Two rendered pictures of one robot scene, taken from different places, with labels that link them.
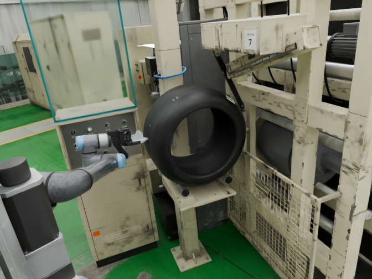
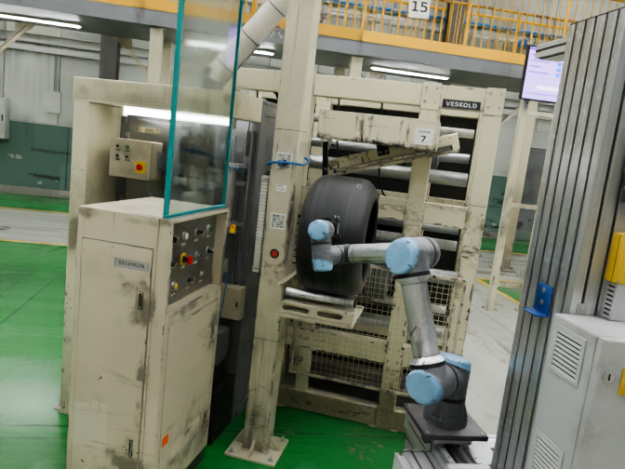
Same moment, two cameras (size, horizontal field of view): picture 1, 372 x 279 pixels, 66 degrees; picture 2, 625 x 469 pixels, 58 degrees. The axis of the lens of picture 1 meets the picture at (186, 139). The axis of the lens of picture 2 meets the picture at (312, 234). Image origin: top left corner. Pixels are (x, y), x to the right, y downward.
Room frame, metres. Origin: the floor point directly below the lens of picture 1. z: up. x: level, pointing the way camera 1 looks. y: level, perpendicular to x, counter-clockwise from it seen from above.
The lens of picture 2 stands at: (0.26, 2.29, 1.60)
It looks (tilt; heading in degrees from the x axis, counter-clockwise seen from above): 9 degrees down; 302
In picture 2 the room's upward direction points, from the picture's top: 7 degrees clockwise
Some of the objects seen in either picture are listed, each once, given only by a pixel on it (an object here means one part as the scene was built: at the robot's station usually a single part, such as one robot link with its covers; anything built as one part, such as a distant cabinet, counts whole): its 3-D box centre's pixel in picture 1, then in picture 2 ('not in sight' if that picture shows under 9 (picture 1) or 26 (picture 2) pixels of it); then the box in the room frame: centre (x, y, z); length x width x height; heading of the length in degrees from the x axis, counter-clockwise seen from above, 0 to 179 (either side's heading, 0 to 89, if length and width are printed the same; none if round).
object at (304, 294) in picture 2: (175, 179); (319, 297); (1.55, 0.09, 0.90); 0.35 x 0.05 x 0.05; 19
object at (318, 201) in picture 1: (261, 210); (373, 328); (1.49, -0.43, 0.65); 0.90 x 0.02 x 0.70; 19
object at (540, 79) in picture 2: not in sight; (550, 75); (1.55, -4.13, 2.60); 0.60 x 0.05 x 0.55; 41
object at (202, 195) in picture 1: (197, 187); (323, 310); (1.60, -0.04, 0.80); 0.37 x 0.36 x 0.02; 109
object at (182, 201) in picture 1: (176, 188); (317, 310); (1.56, 0.09, 0.84); 0.36 x 0.09 x 0.06; 19
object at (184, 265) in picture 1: (190, 253); (258, 444); (1.84, 0.06, 0.02); 0.27 x 0.27 x 0.04; 19
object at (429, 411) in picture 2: not in sight; (446, 405); (0.78, 0.46, 0.77); 0.15 x 0.15 x 0.10
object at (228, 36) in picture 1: (245, 34); (379, 130); (1.58, -0.36, 1.71); 0.61 x 0.25 x 0.15; 19
